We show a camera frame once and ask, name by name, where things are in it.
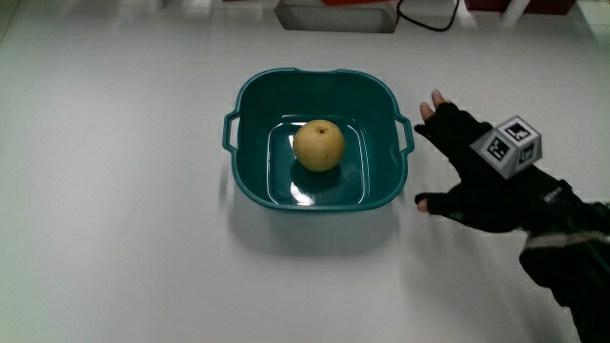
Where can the person's right hand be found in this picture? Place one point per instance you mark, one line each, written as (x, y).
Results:
(481, 190)

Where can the teal plastic basin plate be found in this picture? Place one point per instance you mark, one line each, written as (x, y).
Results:
(381, 162)

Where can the yellow pear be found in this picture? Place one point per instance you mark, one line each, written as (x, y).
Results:
(318, 145)

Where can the person's right forearm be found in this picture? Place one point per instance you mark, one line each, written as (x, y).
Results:
(576, 267)

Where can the white cylinder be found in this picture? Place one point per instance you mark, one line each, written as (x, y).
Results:
(514, 10)

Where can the dark red box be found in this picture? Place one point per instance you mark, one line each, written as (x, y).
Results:
(543, 5)

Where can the grey metal box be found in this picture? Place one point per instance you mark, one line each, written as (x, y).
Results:
(333, 16)

